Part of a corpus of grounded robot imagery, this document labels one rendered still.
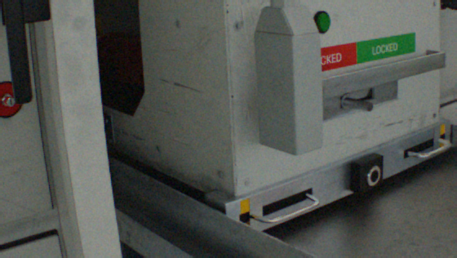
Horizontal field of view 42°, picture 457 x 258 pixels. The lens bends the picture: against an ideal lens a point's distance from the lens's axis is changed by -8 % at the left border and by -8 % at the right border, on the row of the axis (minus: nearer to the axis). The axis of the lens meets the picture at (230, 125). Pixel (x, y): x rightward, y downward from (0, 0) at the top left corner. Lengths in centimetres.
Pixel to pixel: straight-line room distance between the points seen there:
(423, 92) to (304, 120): 43
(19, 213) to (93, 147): 63
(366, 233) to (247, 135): 23
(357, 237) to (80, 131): 55
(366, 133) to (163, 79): 33
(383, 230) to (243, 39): 34
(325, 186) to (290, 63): 28
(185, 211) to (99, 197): 45
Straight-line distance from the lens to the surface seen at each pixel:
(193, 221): 89
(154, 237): 94
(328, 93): 87
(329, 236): 91
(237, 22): 80
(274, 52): 74
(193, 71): 87
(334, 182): 96
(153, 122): 99
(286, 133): 75
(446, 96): 186
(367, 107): 92
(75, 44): 43
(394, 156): 107
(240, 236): 81
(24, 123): 103
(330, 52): 92
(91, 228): 47
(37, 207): 107
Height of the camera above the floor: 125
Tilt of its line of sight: 16 degrees down
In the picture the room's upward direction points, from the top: 3 degrees counter-clockwise
